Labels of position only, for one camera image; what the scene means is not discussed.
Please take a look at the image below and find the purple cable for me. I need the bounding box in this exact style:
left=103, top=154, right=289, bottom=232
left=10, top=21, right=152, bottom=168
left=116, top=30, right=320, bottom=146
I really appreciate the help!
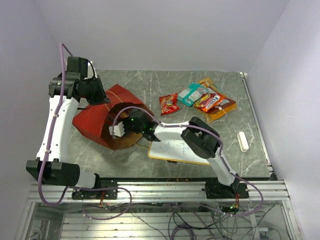
left=111, top=106, right=265, bottom=218
left=37, top=42, right=133, bottom=221

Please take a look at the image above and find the teal Fox's candy packet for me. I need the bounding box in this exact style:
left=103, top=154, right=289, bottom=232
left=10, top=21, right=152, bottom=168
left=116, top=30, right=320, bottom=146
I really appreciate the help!
left=177, top=82, right=207, bottom=107

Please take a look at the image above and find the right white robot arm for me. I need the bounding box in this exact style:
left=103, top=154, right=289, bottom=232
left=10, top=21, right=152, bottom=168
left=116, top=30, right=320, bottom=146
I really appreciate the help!
left=123, top=109, right=240, bottom=198

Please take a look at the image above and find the white whiteboard eraser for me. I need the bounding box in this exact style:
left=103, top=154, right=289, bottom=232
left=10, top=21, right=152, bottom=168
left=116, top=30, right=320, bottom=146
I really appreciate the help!
left=237, top=131, right=250, bottom=153

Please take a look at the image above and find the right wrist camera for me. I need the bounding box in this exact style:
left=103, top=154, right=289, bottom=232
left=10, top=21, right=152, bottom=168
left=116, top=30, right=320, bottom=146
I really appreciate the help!
left=108, top=121, right=125, bottom=138

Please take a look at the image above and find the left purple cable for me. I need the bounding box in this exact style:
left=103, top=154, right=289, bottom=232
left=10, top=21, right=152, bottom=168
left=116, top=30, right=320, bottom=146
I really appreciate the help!
left=37, top=42, right=133, bottom=221

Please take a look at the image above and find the orange Fox's candy packet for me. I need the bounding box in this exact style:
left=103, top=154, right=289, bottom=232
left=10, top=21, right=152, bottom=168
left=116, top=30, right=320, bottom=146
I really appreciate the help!
left=194, top=92, right=225, bottom=113

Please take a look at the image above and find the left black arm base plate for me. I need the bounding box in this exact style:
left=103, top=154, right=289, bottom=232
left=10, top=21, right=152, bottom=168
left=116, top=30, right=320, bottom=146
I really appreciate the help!
left=71, top=180, right=118, bottom=200

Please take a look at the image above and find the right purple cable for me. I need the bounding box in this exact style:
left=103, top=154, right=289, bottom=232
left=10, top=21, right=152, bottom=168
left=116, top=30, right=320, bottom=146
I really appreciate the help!
left=111, top=106, right=265, bottom=218

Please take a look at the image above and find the red paper bag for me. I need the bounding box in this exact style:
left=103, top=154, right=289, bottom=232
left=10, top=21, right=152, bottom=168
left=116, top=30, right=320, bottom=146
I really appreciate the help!
left=72, top=84, right=152, bottom=150

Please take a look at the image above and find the aluminium rail frame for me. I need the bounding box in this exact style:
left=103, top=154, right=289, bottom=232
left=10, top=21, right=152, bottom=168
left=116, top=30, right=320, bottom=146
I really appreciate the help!
left=27, top=180, right=291, bottom=204

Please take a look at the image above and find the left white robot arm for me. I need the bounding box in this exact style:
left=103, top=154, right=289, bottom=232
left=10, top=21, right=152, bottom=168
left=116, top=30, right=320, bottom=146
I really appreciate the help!
left=26, top=56, right=110, bottom=199

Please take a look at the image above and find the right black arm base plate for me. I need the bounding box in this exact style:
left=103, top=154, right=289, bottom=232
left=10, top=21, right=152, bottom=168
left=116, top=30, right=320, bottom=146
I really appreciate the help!
left=201, top=182, right=250, bottom=199

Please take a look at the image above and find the orange striped snack packet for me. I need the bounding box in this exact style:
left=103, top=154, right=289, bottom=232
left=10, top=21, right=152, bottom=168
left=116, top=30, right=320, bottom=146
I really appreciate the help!
left=194, top=77, right=237, bottom=123

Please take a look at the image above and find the red small snack packet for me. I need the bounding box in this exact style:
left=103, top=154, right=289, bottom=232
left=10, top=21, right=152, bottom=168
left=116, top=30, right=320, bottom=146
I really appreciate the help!
left=159, top=92, right=180, bottom=116

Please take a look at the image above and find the small whiteboard orange frame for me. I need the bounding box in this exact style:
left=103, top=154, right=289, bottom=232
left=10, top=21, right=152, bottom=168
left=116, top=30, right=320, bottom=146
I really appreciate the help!
left=148, top=140, right=210, bottom=166

